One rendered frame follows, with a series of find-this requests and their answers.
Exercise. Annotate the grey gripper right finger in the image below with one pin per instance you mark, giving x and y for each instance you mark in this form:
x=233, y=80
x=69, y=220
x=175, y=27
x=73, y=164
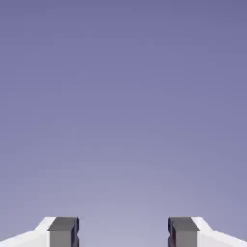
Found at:
x=185, y=233

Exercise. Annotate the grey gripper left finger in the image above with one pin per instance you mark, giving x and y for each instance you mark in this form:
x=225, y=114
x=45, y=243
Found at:
x=59, y=233

